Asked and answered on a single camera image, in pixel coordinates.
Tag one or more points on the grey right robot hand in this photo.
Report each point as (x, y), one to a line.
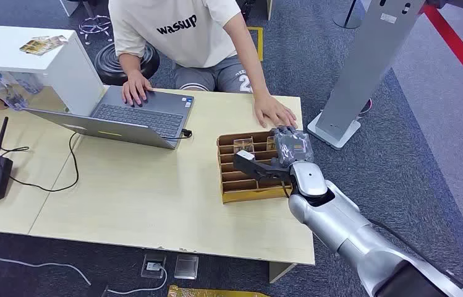
(292, 145)

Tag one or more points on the person's right hand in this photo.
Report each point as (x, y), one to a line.
(135, 88)

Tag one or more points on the person's left hand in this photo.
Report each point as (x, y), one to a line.
(272, 110)

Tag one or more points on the gold printed card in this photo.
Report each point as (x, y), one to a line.
(271, 143)

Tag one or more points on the person's right forearm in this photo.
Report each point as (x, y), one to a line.
(130, 63)

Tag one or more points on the person's left forearm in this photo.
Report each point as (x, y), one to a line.
(249, 61)

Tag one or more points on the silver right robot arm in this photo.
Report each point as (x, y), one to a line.
(337, 221)

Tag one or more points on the clear plastic card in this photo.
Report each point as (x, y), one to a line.
(243, 145)

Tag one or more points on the cardboard card holder box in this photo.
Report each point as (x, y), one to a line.
(239, 184)

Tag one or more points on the person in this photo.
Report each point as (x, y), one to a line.
(182, 37)

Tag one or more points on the grey laptop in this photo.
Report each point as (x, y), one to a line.
(145, 114)

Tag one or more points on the black round stool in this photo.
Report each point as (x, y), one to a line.
(108, 65)

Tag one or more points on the chrome stool base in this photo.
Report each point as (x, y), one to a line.
(94, 26)

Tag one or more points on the grey metal stand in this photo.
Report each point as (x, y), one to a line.
(362, 69)

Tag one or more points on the stack of printed cards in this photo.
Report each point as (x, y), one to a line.
(43, 45)

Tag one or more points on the clear plastic wrapper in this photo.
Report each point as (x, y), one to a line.
(28, 82)

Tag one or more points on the pale table leg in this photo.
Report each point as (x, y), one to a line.
(280, 270)

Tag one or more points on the clear plastic bottle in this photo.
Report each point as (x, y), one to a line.
(4, 90)

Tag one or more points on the white shelf unit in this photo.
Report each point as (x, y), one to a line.
(10, 47)

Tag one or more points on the metal floor socket cover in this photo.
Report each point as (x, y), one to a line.
(186, 266)

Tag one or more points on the gold foil bag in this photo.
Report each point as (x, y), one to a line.
(214, 292)

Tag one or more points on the open floor socket box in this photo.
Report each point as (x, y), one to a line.
(153, 265)

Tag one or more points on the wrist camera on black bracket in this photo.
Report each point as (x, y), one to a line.
(255, 167)

